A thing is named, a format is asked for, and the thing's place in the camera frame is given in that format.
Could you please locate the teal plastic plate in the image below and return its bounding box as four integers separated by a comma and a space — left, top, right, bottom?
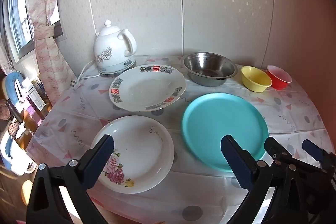
182, 93, 269, 172

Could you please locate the white plate with red characters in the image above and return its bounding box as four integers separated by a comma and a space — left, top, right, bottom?
108, 64, 187, 112

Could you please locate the white floral ceramic kettle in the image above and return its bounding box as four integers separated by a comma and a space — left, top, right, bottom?
94, 19, 137, 75

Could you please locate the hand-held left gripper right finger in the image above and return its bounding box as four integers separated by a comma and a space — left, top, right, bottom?
220, 135, 315, 224

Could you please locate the white power cord with plug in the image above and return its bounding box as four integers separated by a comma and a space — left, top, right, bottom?
69, 60, 101, 89

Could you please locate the white patterned tablecloth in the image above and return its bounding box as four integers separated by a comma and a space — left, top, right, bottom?
26, 55, 336, 224

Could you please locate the white plate with rose print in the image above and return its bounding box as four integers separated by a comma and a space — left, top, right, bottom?
91, 115, 175, 194

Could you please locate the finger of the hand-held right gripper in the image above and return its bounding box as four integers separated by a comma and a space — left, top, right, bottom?
302, 139, 328, 165
264, 137, 298, 168

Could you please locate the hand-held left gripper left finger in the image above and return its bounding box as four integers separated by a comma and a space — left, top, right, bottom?
26, 134, 115, 224

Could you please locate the silver kettle base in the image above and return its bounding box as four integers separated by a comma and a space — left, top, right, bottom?
99, 62, 137, 78

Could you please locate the pink patterned curtain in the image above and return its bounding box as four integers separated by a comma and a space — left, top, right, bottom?
22, 0, 76, 106

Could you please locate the window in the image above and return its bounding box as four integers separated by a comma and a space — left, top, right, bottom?
0, 0, 61, 64

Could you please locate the blue and white cushion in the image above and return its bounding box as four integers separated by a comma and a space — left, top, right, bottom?
2, 71, 27, 104

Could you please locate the stainless steel bowl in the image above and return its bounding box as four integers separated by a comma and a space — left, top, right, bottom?
183, 52, 238, 87

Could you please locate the yellow plastic bowl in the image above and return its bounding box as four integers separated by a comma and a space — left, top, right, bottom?
241, 66, 272, 93

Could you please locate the curtain tieback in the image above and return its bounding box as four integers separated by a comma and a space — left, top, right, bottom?
33, 25, 65, 42

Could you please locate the red plastic bowl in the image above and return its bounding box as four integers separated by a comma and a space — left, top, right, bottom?
267, 65, 292, 90

